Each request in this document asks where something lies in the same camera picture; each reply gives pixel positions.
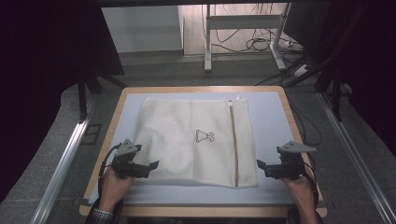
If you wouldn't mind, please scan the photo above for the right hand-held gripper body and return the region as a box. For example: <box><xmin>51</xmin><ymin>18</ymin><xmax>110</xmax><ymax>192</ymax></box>
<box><xmin>264</xmin><ymin>140</ymin><xmax>318</xmax><ymax>181</ymax></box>

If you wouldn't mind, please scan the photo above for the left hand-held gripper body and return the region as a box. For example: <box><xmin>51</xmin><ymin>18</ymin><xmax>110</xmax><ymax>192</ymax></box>
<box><xmin>110</xmin><ymin>138</ymin><xmax>151</xmax><ymax>180</ymax></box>

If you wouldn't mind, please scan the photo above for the white mesh laundry bag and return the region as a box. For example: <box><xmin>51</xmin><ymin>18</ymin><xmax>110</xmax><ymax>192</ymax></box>
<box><xmin>133</xmin><ymin>95</ymin><xmax>260</xmax><ymax>189</ymax></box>

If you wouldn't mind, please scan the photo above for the person's left hand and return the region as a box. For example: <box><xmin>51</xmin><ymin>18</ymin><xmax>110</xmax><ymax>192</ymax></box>
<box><xmin>98</xmin><ymin>166</ymin><xmax>134</xmax><ymax>214</ymax></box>

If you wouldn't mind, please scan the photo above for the person's right hand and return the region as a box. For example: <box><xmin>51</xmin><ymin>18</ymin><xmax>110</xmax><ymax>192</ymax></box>
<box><xmin>279</xmin><ymin>174</ymin><xmax>317</xmax><ymax>217</ymax></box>

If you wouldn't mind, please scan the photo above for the light blue table mat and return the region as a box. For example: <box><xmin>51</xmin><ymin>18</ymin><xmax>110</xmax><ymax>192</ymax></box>
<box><xmin>88</xmin><ymin>91</ymin><xmax>308</xmax><ymax>206</ymax></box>

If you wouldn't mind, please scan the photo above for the wooden table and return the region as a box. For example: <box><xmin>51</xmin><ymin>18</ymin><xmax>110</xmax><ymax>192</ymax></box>
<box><xmin>78</xmin><ymin>85</ymin><xmax>329</xmax><ymax>218</ymax></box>

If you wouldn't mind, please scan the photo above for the black metal stand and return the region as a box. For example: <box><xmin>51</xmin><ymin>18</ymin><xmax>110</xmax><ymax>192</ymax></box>
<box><xmin>77</xmin><ymin>66</ymin><xmax>128</xmax><ymax>123</ymax></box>
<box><xmin>313</xmin><ymin>59</ymin><xmax>344</xmax><ymax>123</ymax></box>

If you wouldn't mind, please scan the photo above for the white power strip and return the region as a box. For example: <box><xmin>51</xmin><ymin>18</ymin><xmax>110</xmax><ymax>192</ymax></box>
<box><xmin>292</xmin><ymin>63</ymin><xmax>312</xmax><ymax>78</ymax></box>

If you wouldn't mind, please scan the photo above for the white cabinet panel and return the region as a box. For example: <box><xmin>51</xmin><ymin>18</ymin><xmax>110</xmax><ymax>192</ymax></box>
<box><xmin>100</xmin><ymin>5</ymin><xmax>185</xmax><ymax>54</ymax></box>

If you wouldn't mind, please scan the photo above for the dark curtain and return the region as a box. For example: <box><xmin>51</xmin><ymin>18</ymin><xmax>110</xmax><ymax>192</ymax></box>
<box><xmin>0</xmin><ymin>0</ymin><xmax>125</xmax><ymax>203</ymax></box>
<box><xmin>323</xmin><ymin>0</ymin><xmax>396</xmax><ymax>157</ymax></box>

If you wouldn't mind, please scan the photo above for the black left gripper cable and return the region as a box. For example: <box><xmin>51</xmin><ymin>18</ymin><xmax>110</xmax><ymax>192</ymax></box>
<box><xmin>97</xmin><ymin>143</ymin><xmax>122</xmax><ymax>203</ymax></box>

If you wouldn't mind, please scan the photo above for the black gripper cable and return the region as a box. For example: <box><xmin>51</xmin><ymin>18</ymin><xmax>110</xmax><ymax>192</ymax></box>
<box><xmin>97</xmin><ymin>143</ymin><xmax>122</xmax><ymax>203</ymax></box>
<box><xmin>302</xmin><ymin>151</ymin><xmax>320</xmax><ymax>216</ymax></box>

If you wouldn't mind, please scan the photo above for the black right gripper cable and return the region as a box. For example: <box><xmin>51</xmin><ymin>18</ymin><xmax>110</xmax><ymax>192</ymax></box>
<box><xmin>302</xmin><ymin>151</ymin><xmax>320</xmax><ymax>216</ymax></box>

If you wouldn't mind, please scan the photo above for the black floor cable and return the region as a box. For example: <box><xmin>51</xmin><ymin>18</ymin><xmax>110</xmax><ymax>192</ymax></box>
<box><xmin>285</xmin><ymin>92</ymin><xmax>323</xmax><ymax>147</ymax></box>

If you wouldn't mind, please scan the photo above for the black floor frame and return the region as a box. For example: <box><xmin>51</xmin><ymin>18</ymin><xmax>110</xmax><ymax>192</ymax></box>
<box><xmin>80</xmin><ymin>123</ymin><xmax>103</xmax><ymax>146</ymax></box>

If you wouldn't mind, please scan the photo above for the aluminium floor rail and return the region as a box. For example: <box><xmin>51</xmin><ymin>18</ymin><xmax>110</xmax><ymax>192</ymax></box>
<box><xmin>317</xmin><ymin>92</ymin><xmax>396</xmax><ymax>224</ymax></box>
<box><xmin>30</xmin><ymin>119</ymin><xmax>92</xmax><ymax>224</ymax></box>

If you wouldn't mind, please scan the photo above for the tangle of black floor cables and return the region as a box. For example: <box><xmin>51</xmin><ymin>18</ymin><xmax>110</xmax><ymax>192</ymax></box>
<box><xmin>210</xmin><ymin>3</ymin><xmax>304</xmax><ymax>54</ymax></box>

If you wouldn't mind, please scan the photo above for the white metal desk frame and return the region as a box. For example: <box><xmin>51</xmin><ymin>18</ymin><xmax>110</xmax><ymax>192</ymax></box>
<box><xmin>203</xmin><ymin>3</ymin><xmax>292</xmax><ymax>73</ymax></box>

